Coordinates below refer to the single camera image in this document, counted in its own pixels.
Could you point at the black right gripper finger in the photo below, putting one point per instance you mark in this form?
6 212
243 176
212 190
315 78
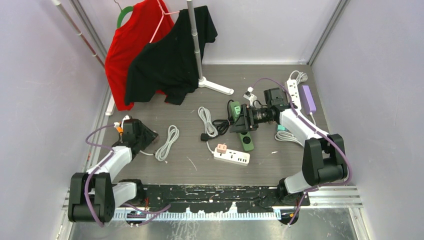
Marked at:
244 116
244 128

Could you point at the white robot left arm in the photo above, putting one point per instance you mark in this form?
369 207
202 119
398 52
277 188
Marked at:
93 196

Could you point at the dark green power strip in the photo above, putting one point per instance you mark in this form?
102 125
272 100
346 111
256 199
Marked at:
245 137

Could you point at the pink plug adapter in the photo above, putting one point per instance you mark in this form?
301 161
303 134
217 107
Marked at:
221 148

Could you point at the black t-shirt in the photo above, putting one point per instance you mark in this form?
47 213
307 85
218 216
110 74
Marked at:
168 65

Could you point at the teal plug adapter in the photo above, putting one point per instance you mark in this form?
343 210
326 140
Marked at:
280 128

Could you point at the purple power strip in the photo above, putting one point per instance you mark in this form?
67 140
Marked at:
307 100

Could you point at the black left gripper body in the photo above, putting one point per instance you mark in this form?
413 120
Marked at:
141 136

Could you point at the green clothes hanger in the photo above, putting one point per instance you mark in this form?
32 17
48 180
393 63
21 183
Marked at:
123 14

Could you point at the red t-shirt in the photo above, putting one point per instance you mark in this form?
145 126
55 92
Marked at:
128 41

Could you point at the pink clothes hanger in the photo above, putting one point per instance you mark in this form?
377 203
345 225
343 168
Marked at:
163 14

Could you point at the white power strip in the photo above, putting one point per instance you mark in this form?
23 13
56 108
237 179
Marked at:
293 91
232 156

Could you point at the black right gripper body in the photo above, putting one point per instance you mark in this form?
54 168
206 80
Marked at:
261 115

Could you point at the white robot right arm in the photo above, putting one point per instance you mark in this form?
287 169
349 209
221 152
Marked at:
324 161

